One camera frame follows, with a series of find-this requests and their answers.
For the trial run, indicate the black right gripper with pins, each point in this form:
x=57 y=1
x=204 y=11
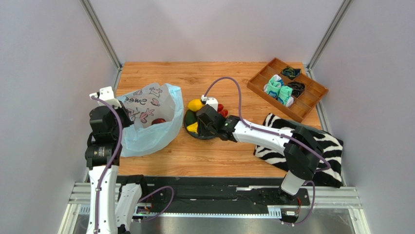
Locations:
x=201 y=120

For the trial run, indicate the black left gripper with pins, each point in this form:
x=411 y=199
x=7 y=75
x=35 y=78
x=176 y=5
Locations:
x=122 y=110

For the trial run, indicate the red strawberry bunch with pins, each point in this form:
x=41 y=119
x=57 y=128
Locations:
x=222 y=111

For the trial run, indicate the dark red apple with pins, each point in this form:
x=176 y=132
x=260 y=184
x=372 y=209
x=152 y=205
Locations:
x=158 y=121

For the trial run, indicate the light blue printed plastic bag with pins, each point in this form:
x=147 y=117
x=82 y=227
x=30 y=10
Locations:
x=144 y=105

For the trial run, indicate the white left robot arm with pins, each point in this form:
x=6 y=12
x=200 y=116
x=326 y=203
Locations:
x=113 y=198

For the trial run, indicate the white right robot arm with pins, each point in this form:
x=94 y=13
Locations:
x=300 y=150

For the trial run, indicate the black fruit plate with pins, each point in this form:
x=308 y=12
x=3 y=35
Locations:
x=196 y=135

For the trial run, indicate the dark green avocado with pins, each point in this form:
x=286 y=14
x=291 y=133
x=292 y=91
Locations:
x=190 y=118

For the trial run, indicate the yellow lemon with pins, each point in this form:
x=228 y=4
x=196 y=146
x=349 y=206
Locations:
x=195 y=105

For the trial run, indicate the teal white sock left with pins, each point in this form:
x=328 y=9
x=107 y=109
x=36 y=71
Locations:
x=272 y=88

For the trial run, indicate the teal white sock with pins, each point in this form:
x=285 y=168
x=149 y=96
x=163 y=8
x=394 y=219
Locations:
x=272 y=88
x=284 y=97

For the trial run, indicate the teal white sock right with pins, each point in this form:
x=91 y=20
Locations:
x=284 y=97

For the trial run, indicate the brown wooden divider tray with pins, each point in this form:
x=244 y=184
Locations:
x=302 y=105

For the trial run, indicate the black rolled sock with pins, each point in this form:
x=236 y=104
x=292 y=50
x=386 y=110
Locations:
x=297 y=88

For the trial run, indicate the dark patterned rolled sock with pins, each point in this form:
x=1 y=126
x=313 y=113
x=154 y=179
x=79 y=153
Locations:
x=291 y=73

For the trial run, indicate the zebra striped cloth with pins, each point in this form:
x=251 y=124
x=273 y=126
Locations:
x=332 y=151

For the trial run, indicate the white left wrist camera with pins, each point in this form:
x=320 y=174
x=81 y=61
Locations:
x=107 y=94

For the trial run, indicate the left corner aluminium post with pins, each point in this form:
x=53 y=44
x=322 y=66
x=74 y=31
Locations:
x=92 y=15

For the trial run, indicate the corner aluminium post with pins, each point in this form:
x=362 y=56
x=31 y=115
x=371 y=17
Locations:
x=336 y=21
x=92 y=15

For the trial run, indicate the aluminium frame rail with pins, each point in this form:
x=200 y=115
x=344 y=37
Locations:
x=331 y=211

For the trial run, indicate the right corner aluminium post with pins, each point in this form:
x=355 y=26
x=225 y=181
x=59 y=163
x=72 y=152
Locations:
x=336 y=21

